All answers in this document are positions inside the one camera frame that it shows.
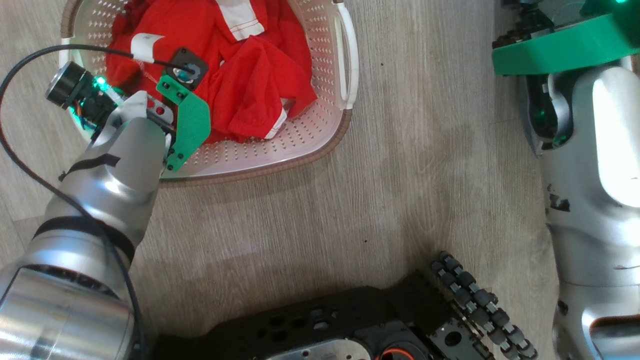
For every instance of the white perforated basket brown rim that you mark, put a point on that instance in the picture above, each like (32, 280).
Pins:
(310, 125)

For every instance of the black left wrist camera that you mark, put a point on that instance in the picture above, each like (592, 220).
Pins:
(67, 85)

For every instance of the black grey omni wheel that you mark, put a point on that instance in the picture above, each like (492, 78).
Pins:
(470, 295)

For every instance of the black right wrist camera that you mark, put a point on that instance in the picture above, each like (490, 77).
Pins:
(525, 25)

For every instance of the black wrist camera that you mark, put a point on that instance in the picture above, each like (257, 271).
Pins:
(525, 25)
(67, 85)

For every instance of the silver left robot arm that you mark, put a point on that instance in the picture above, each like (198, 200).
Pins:
(110, 185)

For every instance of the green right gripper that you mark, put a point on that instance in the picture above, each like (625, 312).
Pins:
(560, 50)

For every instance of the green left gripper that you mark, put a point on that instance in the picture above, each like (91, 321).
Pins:
(192, 122)

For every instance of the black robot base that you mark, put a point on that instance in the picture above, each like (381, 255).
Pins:
(300, 320)

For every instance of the red garment with white trim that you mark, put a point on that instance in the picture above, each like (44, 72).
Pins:
(250, 75)

